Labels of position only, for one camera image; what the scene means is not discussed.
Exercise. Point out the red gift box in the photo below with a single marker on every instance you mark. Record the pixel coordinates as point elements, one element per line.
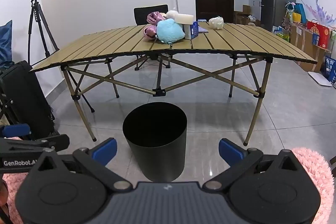
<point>319,32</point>

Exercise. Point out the green plastic bag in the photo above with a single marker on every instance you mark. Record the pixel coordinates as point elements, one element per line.
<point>283,37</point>

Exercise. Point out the white floor scale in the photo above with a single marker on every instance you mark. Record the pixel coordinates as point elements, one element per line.
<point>321,79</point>

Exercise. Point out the purple splash wall decor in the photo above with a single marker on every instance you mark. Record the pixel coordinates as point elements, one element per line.
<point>319,10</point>

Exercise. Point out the tan folding slat table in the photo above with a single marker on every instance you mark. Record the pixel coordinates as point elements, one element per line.
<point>105,43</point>

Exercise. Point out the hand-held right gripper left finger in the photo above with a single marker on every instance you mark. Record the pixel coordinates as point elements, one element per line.
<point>105,151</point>

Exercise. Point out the white foam block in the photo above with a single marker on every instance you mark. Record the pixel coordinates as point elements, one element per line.
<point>183,18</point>

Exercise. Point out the blue tissue pack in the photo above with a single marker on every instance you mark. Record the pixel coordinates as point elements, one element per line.
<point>194,29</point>

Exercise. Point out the open cardboard boxes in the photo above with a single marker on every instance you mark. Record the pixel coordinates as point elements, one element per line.
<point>244,15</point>

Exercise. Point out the blue shopping bag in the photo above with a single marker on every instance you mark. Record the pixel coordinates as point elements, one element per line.
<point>300,14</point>

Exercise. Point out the purple towel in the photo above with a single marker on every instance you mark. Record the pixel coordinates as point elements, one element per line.
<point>203,29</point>

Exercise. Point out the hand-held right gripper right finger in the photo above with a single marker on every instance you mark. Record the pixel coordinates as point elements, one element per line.
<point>231,151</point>

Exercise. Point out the black fabric bag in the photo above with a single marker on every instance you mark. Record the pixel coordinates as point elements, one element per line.
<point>23,98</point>

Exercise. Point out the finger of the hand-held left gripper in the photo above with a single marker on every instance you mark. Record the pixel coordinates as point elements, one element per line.
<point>15,130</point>
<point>52,142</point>

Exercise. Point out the iridescent plastic bag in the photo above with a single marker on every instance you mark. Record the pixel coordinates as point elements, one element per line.
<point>216,23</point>

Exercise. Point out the light blue plush toy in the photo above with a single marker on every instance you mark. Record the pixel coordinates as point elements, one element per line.
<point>168,29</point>

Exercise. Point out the person's left hand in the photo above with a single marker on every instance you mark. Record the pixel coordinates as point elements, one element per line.
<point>2,192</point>

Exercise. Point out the black chair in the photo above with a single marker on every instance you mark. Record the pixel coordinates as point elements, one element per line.
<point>147,14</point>

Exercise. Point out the white alpaca plush toy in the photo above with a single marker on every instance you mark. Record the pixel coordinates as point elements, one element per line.
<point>172,14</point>

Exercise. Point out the black camera tripod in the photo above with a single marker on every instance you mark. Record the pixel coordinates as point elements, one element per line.
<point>35,11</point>

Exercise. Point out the blue pet food bag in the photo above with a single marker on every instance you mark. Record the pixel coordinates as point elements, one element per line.
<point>331,69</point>

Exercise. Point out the blue cloth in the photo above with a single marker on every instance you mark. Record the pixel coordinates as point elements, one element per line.
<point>5,43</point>

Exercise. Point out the large cardboard box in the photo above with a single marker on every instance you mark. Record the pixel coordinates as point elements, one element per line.
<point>304,43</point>

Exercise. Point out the black trash bin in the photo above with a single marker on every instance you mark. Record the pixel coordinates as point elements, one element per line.
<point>157,161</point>

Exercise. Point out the pink satin cloth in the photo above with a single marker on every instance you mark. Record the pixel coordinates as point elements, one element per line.
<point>151,29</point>

